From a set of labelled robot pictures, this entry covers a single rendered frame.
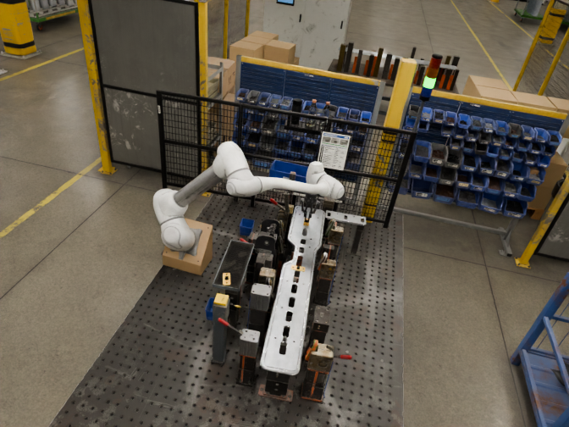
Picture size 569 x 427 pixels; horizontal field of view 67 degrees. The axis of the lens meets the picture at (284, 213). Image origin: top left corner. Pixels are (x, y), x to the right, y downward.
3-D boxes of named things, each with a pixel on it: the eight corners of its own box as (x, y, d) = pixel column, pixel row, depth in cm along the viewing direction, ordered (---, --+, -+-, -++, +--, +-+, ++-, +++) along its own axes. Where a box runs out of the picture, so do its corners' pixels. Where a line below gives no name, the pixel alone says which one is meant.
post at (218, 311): (223, 364, 229) (226, 308, 204) (210, 362, 230) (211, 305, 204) (228, 352, 235) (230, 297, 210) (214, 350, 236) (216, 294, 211)
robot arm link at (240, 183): (265, 188, 233) (256, 167, 236) (238, 193, 221) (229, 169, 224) (253, 198, 243) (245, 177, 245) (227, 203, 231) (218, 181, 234)
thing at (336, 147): (344, 172, 326) (352, 135, 308) (315, 167, 327) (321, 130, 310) (344, 170, 328) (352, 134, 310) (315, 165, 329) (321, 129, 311)
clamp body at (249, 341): (254, 390, 219) (259, 345, 198) (232, 385, 220) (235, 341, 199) (257, 374, 227) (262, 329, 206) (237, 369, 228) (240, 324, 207)
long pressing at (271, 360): (304, 378, 195) (304, 375, 194) (256, 368, 197) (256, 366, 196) (325, 211, 308) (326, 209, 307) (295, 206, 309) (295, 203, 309)
